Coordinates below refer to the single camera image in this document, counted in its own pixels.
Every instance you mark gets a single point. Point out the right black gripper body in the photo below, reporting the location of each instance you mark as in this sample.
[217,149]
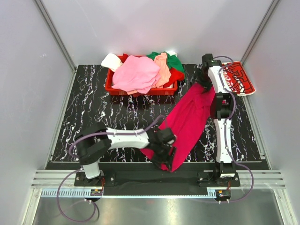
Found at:
[202,78]

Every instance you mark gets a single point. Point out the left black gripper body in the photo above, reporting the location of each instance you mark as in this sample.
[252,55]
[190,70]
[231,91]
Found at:
[163,148]

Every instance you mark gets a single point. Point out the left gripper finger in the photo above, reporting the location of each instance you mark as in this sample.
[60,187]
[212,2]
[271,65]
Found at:
[169,159]
[159,160]

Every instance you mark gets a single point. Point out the magenta t shirt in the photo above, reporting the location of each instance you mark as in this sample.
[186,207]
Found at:
[187,121]

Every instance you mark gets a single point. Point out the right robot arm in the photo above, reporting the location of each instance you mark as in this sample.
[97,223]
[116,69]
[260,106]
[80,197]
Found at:
[222,110]

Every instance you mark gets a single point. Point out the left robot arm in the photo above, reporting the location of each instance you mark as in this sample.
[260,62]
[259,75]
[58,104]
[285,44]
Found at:
[91,144]

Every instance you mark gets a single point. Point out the red t shirt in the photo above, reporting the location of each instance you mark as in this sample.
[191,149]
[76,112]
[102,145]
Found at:
[175,76]

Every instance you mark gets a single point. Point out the red white printed folded shirt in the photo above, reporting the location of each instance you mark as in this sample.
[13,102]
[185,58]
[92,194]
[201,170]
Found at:
[237,79]

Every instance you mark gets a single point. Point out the green t shirt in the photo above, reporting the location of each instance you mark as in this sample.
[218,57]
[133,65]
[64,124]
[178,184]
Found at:
[172,60]

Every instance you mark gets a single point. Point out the red plastic bin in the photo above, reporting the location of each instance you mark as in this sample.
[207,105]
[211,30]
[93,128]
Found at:
[153,91]

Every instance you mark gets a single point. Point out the peach t shirt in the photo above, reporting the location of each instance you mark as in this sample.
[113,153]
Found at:
[164,72]

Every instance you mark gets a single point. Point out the right connector box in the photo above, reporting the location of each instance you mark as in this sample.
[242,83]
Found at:
[223,195]

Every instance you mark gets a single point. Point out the connector box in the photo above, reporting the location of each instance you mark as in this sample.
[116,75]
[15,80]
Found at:
[223,195]
[96,192]

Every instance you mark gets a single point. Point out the light pink t shirt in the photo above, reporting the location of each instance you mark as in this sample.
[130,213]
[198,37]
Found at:
[136,74]

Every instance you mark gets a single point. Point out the left connector box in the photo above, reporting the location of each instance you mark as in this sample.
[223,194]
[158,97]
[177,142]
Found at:
[96,192]

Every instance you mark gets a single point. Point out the black marble pattern mat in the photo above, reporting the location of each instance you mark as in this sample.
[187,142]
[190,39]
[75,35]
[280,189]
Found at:
[90,103]

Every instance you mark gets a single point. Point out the white cloth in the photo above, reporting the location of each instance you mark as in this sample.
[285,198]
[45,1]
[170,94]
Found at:
[111,61]

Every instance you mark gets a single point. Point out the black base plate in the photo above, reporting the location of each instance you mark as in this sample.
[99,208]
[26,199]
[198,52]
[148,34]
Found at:
[145,179]

